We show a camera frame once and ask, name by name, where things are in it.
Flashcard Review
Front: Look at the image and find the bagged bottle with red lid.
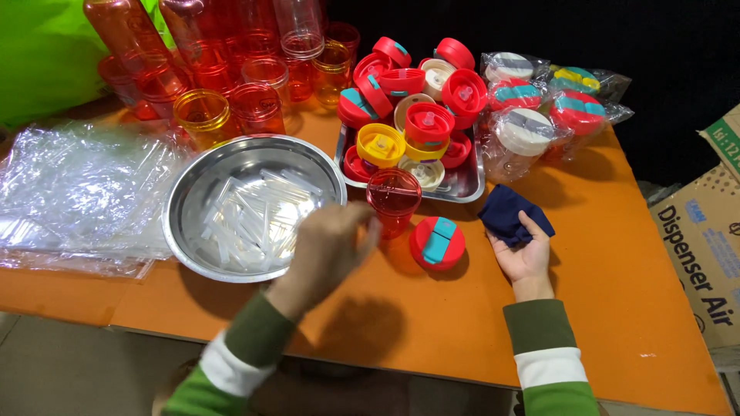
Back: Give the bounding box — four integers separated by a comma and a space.
546, 88, 635, 161
487, 77, 545, 112

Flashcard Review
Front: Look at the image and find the person's right hand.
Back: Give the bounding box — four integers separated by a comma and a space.
486, 210, 555, 287

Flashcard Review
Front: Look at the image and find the pile of clear plastic straws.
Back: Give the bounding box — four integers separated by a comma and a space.
199, 169, 325, 271

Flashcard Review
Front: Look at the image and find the rectangular steel tray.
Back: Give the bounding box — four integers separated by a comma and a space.
333, 120, 486, 204

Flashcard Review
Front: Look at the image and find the bagged bottle with yellow lid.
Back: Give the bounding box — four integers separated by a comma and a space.
547, 65, 632, 104

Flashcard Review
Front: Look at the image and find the bright green plastic bag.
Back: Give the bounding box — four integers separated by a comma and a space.
0, 0, 175, 130

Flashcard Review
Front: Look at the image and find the navy blue cloth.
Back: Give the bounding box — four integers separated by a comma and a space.
478, 184, 556, 248

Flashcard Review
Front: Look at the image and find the person's left hand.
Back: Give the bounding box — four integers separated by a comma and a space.
266, 201, 383, 322

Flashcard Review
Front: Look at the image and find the brown cardboard carton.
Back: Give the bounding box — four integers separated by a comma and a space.
649, 104, 740, 351

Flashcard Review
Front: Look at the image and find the stack of clear plastic bags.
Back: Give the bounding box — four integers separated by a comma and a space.
0, 120, 188, 280

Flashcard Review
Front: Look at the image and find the red lid with teal flap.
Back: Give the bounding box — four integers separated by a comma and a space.
409, 216, 467, 272

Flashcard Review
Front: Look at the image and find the group of translucent red bottles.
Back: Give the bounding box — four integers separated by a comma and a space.
82, 0, 362, 136

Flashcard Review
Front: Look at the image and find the translucent red open bottle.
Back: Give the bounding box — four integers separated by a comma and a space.
366, 168, 423, 239

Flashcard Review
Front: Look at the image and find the translucent yellow bottle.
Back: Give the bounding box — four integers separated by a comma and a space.
311, 40, 353, 106
173, 88, 237, 151

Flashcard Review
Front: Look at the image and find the heap of coloured bottle lids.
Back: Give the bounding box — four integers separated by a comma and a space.
337, 36, 489, 193

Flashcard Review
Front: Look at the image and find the clear plastic bottle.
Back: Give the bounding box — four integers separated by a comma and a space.
272, 0, 325, 61

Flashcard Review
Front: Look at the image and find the round steel bowl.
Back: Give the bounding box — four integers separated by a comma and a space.
161, 134, 348, 284

